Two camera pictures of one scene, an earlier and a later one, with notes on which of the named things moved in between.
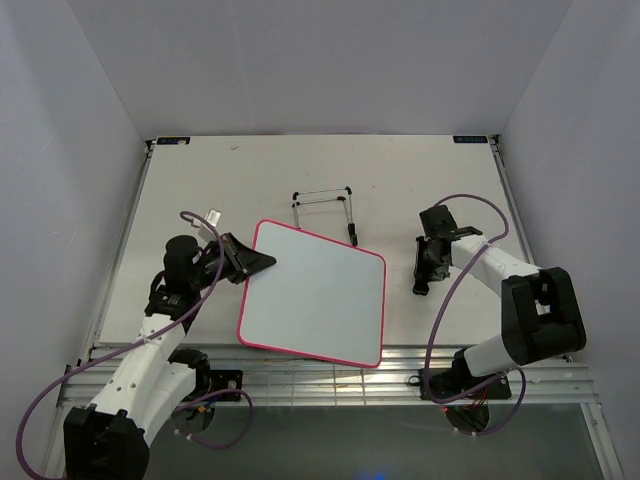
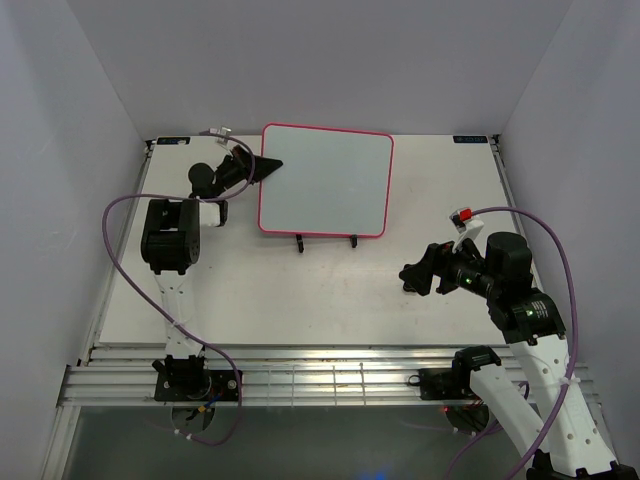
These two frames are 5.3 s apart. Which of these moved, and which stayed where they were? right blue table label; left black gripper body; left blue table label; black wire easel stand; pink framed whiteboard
Moved: pink framed whiteboard; left black gripper body; black wire easel stand
Stayed: right blue table label; left blue table label
